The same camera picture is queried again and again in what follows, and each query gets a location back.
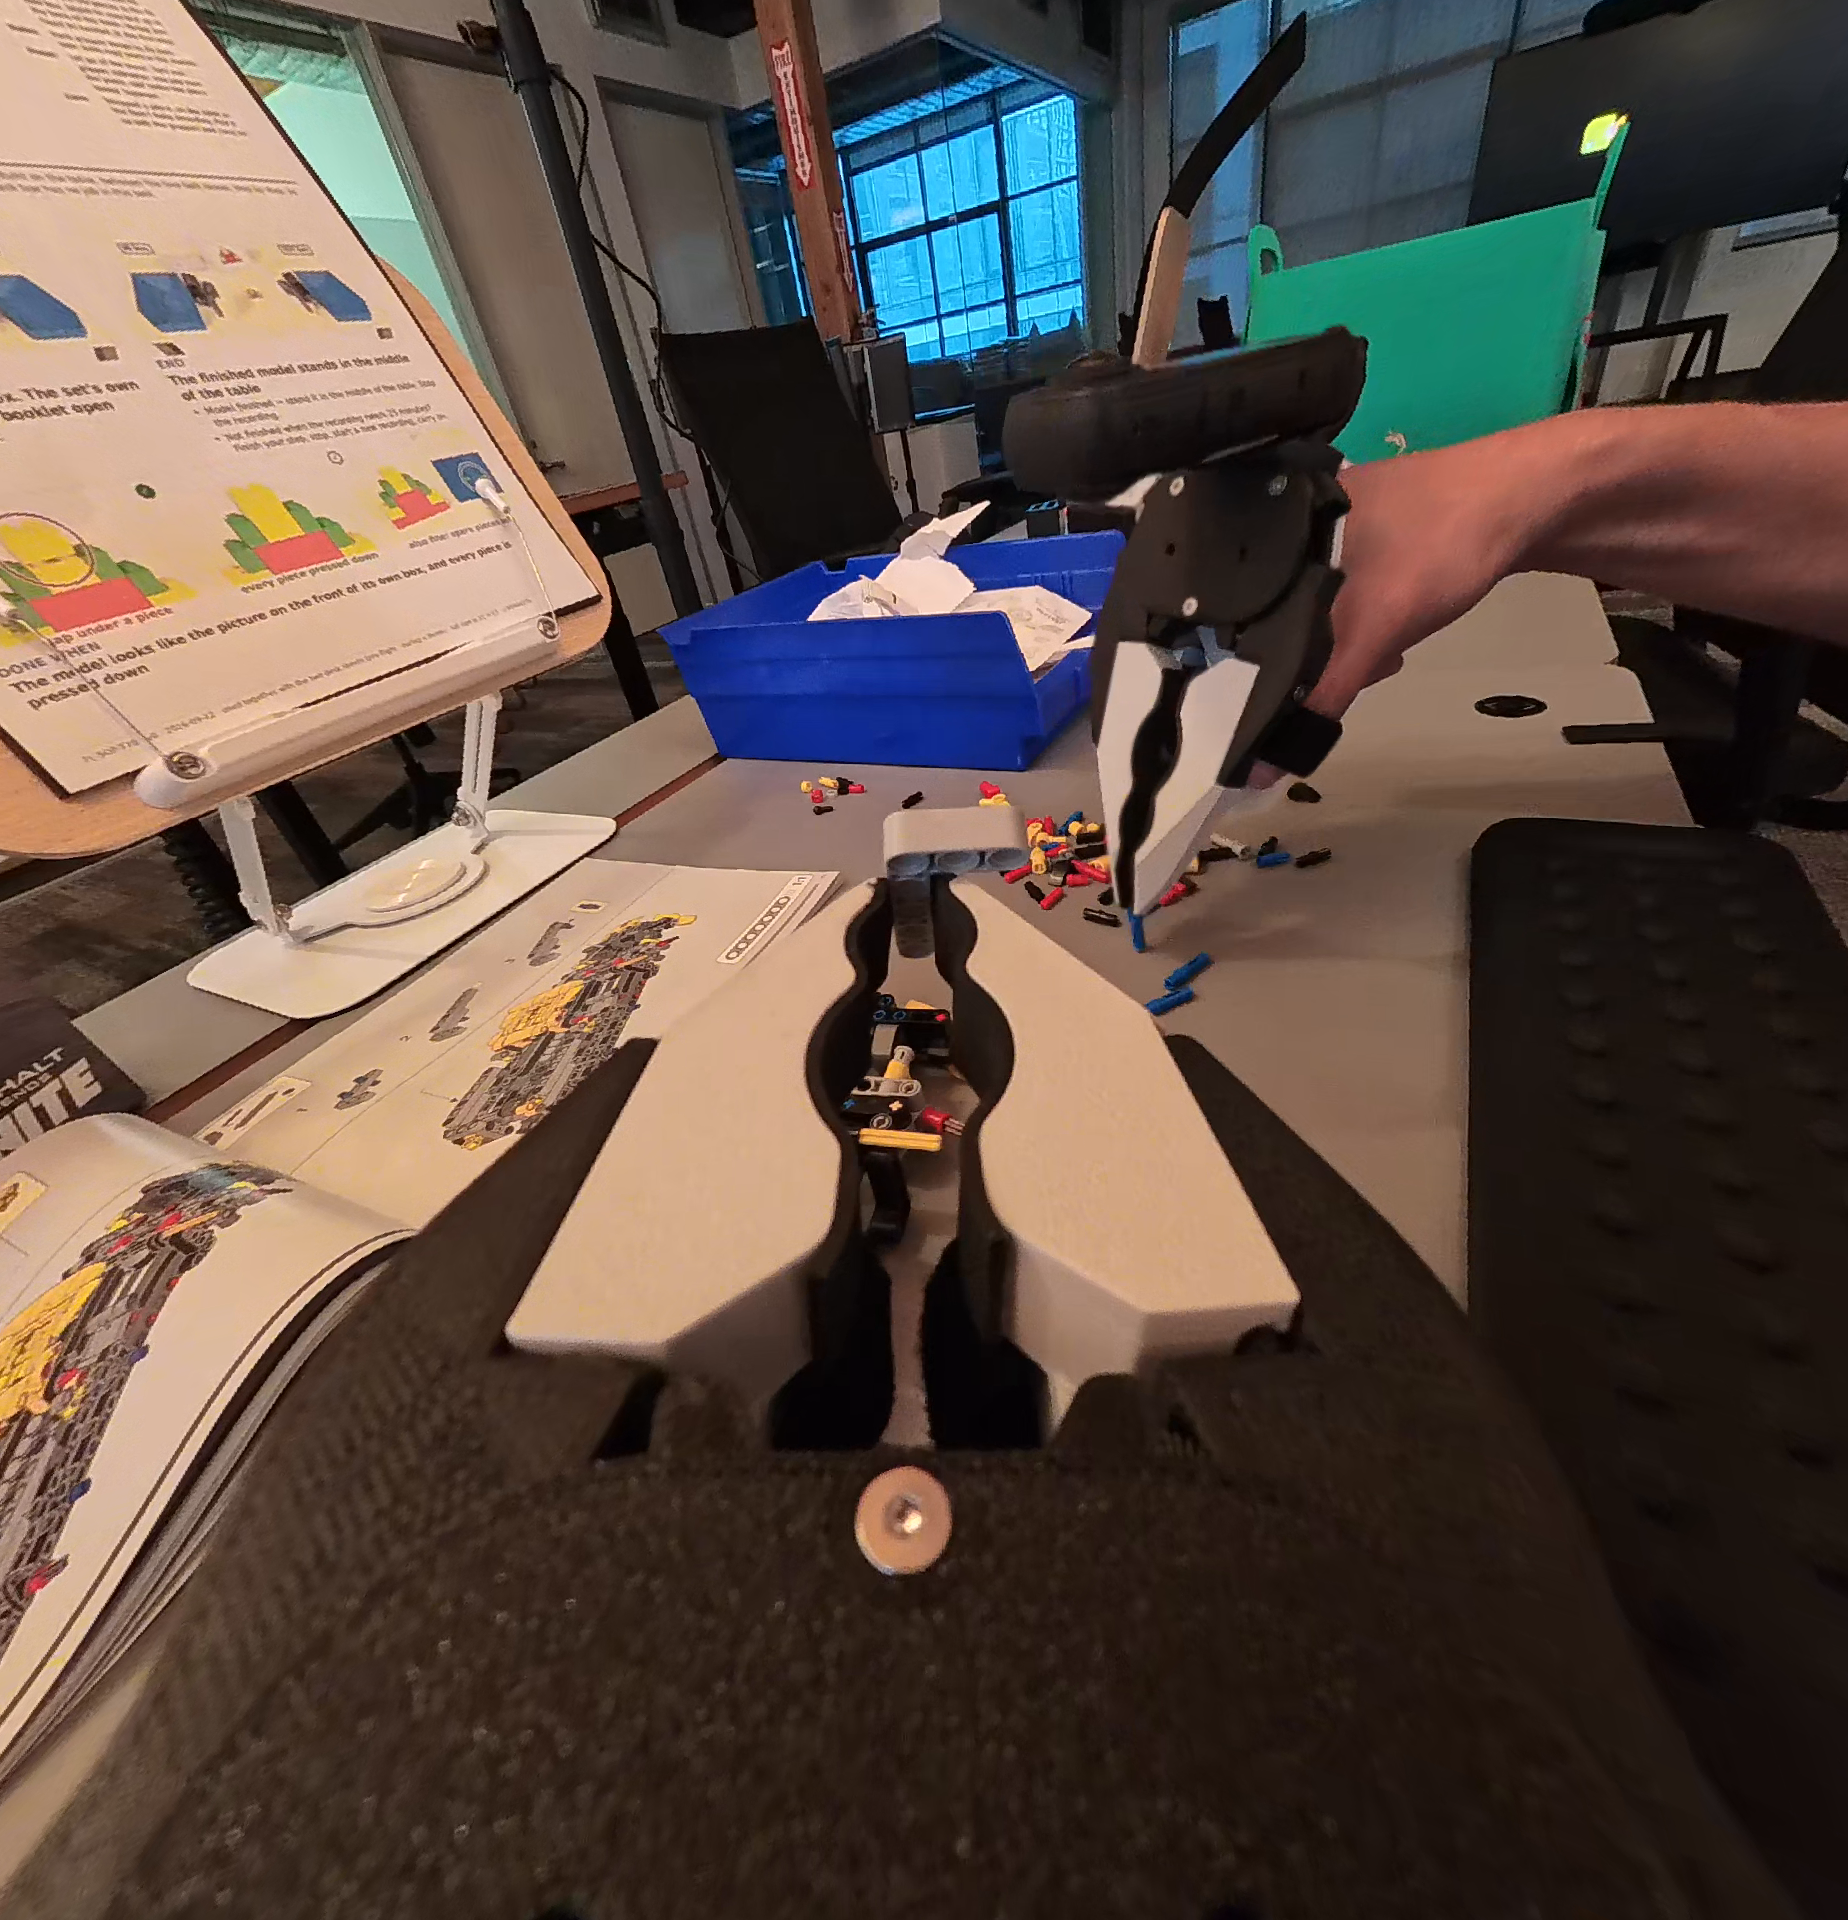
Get person's right hand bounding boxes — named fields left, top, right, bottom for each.
left=1313, top=448, right=1477, bottom=708

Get open instruction booklet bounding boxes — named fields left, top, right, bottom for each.
left=0, top=857, right=845, bottom=1819

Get large black screen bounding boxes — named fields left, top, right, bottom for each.
left=1468, top=0, right=1848, bottom=272

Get printed instruction sheet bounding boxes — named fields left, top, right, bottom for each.
left=0, top=0, right=604, bottom=797

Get blue plastic bin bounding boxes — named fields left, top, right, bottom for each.
left=657, top=528, right=1135, bottom=770

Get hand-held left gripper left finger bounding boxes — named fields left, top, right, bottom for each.
left=506, top=881, right=890, bottom=1409

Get toy car set box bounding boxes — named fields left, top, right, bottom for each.
left=0, top=961, right=151, bottom=1190

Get short grey holed beam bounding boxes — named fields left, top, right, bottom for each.
left=883, top=808, right=1023, bottom=964

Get person's right forearm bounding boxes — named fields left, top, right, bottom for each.
left=1442, top=401, right=1848, bottom=654

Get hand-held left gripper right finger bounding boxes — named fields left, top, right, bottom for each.
left=932, top=879, right=1300, bottom=1416

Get wooden post red sign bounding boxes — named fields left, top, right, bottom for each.
left=754, top=0, right=861, bottom=339

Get grey desk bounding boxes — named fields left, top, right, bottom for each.
left=76, top=571, right=1707, bottom=1310

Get black stand pole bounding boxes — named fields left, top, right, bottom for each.
left=493, top=0, right=704, bottom=574

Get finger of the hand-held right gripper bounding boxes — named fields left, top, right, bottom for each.
left=1124, top=654, right=1266, bottom=920
left=1089, top=638, right=1184, bottom=904

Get crumpled white paper bags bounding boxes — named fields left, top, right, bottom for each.
left=808, top=503, right=1096, bottom=673

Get yellow black brick car model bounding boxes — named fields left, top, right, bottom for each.
left=842, top=991, right=969, bottom=1248

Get pile of small coloured pins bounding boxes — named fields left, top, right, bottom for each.
left=796, top=774, right=1334, bottom=1021

